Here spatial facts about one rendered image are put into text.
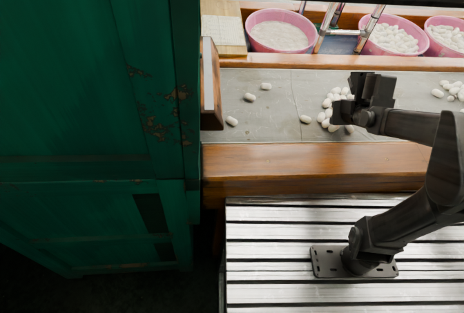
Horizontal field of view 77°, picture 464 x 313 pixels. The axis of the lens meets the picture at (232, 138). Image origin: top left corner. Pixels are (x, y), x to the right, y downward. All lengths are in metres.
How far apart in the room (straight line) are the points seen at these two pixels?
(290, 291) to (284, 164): 0.28
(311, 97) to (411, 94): 0.35
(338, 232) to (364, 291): 0.13
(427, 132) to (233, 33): 0.72
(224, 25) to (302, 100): 0.39
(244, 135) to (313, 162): 0.19
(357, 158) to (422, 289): 0.33
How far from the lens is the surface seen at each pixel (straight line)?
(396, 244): 0.65
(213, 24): 1.09
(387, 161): 0.85
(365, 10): 1.42
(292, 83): 0.96
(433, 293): 0.87
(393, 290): 0.82
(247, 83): 0.93
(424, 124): 0.55
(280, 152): 0.75
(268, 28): 1.19
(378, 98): 0.71
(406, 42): 1.36
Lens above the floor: 1.36
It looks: 53 degrees down
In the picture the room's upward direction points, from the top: 8 degrees clockwise
